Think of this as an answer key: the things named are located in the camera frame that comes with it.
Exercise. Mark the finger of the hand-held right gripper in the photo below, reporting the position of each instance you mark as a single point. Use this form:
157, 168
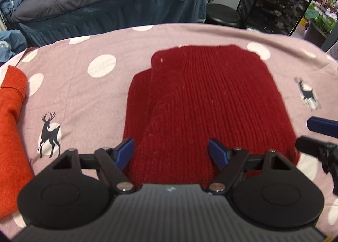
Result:
322, 125
315, 149

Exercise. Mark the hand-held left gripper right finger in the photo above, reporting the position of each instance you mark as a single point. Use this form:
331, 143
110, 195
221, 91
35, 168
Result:
217, 151

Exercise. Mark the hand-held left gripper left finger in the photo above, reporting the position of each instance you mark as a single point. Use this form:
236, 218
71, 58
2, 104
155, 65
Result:
126, 151

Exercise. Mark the red knit sweater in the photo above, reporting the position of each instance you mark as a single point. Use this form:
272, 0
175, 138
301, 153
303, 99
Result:
206, 99

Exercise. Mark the pink polka dot printed blanket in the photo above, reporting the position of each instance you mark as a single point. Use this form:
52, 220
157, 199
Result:
79, 94

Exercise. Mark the grey bin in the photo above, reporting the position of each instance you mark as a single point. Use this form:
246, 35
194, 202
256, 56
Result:
314, 34

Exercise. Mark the green plants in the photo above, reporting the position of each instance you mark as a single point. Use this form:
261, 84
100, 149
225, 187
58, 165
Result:
323, 18

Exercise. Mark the orange sweater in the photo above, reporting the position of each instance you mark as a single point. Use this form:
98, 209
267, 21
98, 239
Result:
10, 125

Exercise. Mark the bed with blue skirt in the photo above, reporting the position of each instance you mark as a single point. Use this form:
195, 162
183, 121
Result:
105, 20

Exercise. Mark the black round stool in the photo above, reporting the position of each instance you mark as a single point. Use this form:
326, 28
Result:
221, 13

